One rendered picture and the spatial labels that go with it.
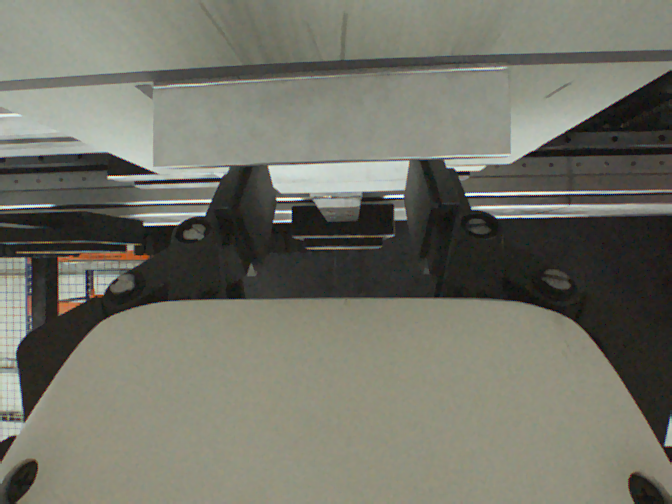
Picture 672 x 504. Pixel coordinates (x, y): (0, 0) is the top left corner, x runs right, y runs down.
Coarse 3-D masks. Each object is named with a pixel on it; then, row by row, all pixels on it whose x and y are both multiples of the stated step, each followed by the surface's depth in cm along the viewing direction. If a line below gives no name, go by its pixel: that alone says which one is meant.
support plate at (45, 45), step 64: (0, 0) 5; (64, 0) 5; (128, 0) 5; (192, 0) 5; (256, 0) 5; (320, 0) 5; (384, 0) 5; (448, 0) 5; (512, 0) 5; (576, 0) 5; (640, 0) 5; (0, 64) 7; (64, 64) 7; (128, 64) 7; (192, 64) 7; (256, 64) 7; (576, 64) 7; (640, 64) 7; (64, 128) 10; (128, 128) 10; (512, 128) 11
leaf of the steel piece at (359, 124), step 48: (192, 96) 7; (240, 96) 7; (288, 96) 7; (336, 96) 7; (384, 96) 7; (432, 96) 7; (480, 96) 7; (192, 144) 7; (240, 144) 7; (288, 144) 7; (336, 144) 7; (384, 144) 7; (432, 144) 7; (480, 144) 7
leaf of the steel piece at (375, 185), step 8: (280, 184) 18; (288, 184) 18; (296, 184) 18; (304, 184) 18; (312, 184) 18; (320, 184) 18; (328, 184) 18; (336, 184) 18; (344, 184) 18; (352, 184) 18; (360, 184) 18; (368, 184) 18; (376, 184) 18; (384, 184) 18; (392, 184) 18; (400, 184) 18; (280, 192) 20; (288, 192) 20; (296, 192) 20; (304, 192) 20; (312, 192) 20; (320, 192) 20
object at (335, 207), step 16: (336, 192) 20; (352, 192) 20; (304, 208) 35; (320, 208) 25; (336, 208) 25; (352, 208) 25; (368, 208) 35; (384, 208) 35; (304, 224) 35; (320, 224) 35; (336, 224) 35; (352, 224) 35; (368, 224) 35; (384, 224) 35; (304, 240) 36; (320, 240) 36; (336, 240) 36; (352, 240) 36; (368, 240) 36
